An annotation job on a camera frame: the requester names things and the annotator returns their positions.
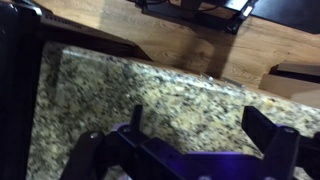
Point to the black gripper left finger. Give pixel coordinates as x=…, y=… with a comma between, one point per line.
x=100, y=153

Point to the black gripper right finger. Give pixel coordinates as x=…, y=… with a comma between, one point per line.
x=280, y=146

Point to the black electric stove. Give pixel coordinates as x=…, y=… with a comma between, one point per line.
x=16, y=83

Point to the black flat base plate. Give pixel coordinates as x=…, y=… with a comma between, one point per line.
x=290, y=13

